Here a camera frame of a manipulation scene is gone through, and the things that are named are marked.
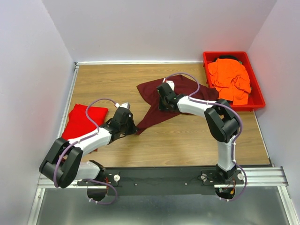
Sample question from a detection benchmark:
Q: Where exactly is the maroon t shirt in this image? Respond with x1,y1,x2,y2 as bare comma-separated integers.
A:
136,75,219,135

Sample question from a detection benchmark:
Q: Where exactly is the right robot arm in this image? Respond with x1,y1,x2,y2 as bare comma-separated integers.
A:
157,82,240,184

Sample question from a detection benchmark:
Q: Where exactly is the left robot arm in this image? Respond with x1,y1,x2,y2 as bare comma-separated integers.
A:
39,106,137,188

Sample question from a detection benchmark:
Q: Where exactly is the folded red t shirt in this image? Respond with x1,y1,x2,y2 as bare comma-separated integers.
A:
61,104,108,140

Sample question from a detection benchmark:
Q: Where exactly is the orange t shirt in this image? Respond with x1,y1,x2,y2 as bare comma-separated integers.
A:
208,58,251,105

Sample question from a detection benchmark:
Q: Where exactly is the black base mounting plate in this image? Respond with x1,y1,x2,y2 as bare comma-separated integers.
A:
77,166,244,198

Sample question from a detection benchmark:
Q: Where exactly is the red plastic bin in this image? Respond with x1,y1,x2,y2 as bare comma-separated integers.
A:
203,51,265,112

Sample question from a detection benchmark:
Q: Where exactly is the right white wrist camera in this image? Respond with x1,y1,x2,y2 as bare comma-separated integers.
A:
165,80,175,90

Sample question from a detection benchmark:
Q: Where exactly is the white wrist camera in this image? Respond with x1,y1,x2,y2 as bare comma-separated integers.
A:
165,80,175,90
119,102,130,110

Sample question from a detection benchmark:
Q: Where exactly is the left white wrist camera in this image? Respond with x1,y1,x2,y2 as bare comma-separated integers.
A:
119,102,130,110

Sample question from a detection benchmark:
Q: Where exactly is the aluminium frame rail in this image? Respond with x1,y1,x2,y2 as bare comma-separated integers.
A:
37,167,288,188

